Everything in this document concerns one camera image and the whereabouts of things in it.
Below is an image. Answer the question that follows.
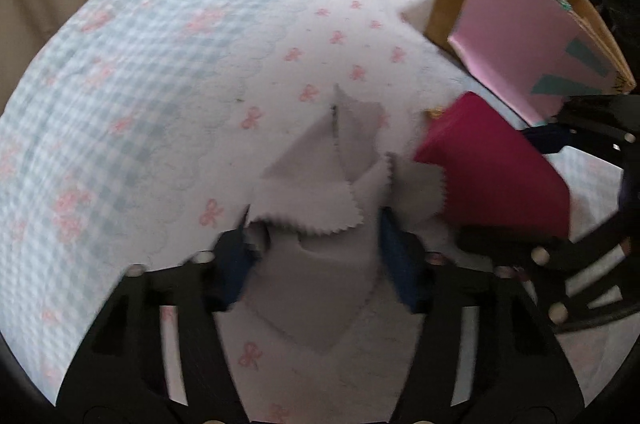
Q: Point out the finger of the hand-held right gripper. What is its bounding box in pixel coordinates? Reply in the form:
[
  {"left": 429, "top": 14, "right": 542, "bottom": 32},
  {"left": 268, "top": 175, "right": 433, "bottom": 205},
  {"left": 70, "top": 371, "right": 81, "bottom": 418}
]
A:
[
  {"left": 459, "top": 198, "right": 640, "bottom": 332},
  {"left": 524, "top": 94, "right": 640, "bottom": 165}
]

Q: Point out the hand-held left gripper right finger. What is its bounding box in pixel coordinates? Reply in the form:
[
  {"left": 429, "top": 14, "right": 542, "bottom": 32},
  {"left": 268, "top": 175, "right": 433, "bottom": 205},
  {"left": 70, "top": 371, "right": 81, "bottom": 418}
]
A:
[{"left": 379, "top": 205, "right": 587, "bottom": 424}]

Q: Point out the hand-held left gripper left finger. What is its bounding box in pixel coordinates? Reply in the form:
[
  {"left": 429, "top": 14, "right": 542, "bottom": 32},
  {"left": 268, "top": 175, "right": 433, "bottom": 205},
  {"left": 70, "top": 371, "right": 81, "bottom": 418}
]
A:
[{"left": 56, "top": 205, "right": 262, "bottom": 424}]

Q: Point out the grey cloth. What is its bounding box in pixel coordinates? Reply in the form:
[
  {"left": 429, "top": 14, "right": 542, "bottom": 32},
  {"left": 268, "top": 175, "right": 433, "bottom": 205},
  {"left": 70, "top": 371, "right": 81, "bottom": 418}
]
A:
[{"left": 245, "top": 84, "right": 446, "bottom": 357}]

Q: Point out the pink patterned cardboard box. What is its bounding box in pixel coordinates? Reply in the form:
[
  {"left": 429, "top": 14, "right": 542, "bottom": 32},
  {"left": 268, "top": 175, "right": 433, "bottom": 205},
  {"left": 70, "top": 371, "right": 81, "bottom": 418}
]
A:
[{"left": 425, "top": 0, "right": 637, "bottom": 127}]

